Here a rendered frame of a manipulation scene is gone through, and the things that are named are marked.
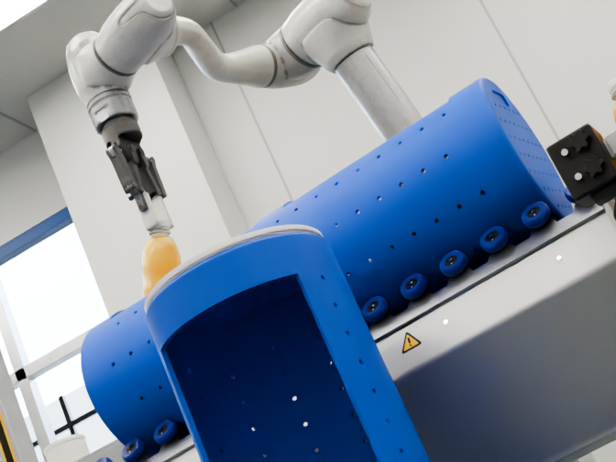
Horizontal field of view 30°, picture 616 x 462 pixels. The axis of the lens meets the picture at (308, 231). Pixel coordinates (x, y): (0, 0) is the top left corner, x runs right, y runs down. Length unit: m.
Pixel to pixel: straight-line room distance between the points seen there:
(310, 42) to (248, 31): 2.93
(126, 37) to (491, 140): 0.77
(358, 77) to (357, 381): 1.19
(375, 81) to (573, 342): 1.01
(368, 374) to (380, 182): 0.43
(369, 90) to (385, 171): 0.73
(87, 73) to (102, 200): 2.99
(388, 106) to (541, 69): 2.54
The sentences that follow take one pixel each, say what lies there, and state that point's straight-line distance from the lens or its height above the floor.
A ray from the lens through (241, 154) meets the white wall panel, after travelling 5.34.
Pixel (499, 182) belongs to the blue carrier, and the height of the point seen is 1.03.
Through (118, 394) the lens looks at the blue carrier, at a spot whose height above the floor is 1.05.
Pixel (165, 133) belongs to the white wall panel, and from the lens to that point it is 5.19.
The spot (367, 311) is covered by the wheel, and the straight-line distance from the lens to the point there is 1.86.
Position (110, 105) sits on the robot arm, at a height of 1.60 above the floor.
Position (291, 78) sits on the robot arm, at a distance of 2.68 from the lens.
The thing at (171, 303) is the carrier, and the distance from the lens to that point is 1.55.
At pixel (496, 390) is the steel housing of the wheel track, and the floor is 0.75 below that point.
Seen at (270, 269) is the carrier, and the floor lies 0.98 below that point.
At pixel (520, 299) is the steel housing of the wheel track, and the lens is 1.74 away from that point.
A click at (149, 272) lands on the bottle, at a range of 2.15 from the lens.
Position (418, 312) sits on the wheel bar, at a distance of 1.81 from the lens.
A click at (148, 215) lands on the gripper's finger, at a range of 2.18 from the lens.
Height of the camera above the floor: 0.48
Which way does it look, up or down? 20 degrees up
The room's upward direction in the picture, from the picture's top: 25 degrees counter-clockwise
